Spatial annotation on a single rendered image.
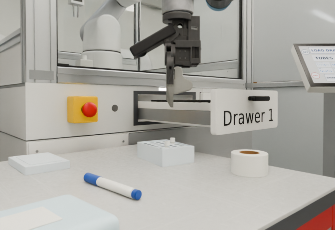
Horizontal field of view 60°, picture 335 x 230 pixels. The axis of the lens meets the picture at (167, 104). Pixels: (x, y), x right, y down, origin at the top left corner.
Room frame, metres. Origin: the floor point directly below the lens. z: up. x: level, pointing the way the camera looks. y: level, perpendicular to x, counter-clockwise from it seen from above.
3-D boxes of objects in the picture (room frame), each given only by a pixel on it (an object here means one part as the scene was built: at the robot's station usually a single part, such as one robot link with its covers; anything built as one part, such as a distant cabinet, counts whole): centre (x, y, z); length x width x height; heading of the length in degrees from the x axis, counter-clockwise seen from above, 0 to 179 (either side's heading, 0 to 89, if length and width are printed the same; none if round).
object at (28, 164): (0.62, 0.28, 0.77); 0.13 x 0.09 x 0.02; 42
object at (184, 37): (0.69, -0.03, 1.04); 0.09 x 0.08 x 0.12; 91
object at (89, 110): (0.77, 0.21, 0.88); 0.04 x 0.03 x 0.04; 131
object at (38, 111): (1.41, 0.28, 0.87); 1.02 x 0.95 x 0.14; 131
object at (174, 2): (0.69, -0.02, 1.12); 0.08 x 0.08 x 0.05
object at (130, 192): (0.46, 0.09, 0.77); 0.14 x 0.02 x 0.02; 46
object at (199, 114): (0.94, -0.08, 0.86); 0.40 x 0.26 x 0.06; 41
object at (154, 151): (0.68, 0.01, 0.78); 0.12 x 0.08 x 0.04; 31
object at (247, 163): (0.56, -0.16, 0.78); 0.07 x 0.07 x 0.04
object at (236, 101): (0.78, -0.22, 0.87); 0.29 x 0.02 x 0.11; 131
